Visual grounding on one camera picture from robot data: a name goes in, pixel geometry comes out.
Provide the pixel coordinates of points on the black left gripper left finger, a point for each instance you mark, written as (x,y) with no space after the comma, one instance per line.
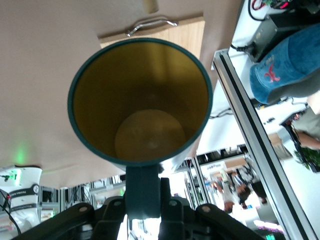
(75,220)

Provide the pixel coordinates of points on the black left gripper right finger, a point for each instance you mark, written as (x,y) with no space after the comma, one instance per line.
(180,220)

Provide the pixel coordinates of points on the dark green mug yellow inside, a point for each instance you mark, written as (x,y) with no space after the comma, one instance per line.
(112,87)

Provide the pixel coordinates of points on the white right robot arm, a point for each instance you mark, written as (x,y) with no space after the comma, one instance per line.
(22,200)

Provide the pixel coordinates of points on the wooden mug rack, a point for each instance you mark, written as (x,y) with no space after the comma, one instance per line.
(150,5)

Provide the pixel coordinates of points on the blue cap red logo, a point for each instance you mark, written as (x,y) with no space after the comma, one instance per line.
(282,70)

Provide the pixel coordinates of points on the black electronics box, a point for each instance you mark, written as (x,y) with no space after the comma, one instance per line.
(272,27)

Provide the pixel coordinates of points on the aluminium table edge rail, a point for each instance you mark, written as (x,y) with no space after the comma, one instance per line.
(250,120)

